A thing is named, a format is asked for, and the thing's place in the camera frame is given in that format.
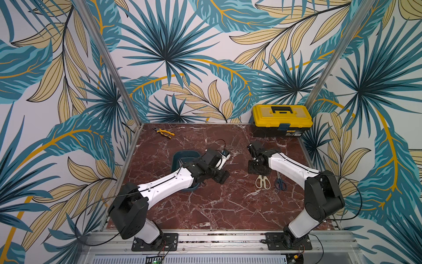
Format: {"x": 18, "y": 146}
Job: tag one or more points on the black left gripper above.
{"x": 225, "y": 175}

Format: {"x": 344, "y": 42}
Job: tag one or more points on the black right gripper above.
{"x": 258, "y": 162}

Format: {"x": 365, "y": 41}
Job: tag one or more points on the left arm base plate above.
{"x": 165, "y": 241}

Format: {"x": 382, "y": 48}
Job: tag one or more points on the yellow black plastic toolbox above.
{"x": 280, "y": 120}

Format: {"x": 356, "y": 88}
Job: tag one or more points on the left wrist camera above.
{"x": 225, "y": 155}

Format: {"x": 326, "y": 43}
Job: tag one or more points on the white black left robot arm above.
{"x": 128, "y": 210}

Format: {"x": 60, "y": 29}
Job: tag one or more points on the blue handled scissors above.
{"x": 279, "y": 184}

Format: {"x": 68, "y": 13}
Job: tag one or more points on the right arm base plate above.
{"x": 282, "y": 241}

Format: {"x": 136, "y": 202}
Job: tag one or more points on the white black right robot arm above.
{"x": 322, "y": 194}

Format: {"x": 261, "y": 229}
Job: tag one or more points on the aluminium mounting rail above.
{"x": 222, "y": 247}

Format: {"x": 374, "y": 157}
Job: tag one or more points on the teal plastic storage box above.
{"x": 183, "y": 158}

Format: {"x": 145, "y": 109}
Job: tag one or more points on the white handled scissors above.
{"x": 262, "y": 182}

